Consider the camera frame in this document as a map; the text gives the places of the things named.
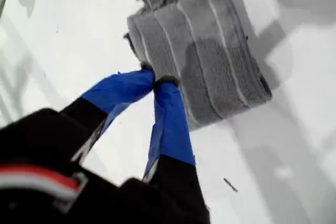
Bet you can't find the grey white-striped towel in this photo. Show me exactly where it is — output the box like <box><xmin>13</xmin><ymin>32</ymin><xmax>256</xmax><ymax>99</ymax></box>
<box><xmin>123</xmin><ymin>0</ymin><xmax>273</xmax><ymax>132</ymax></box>

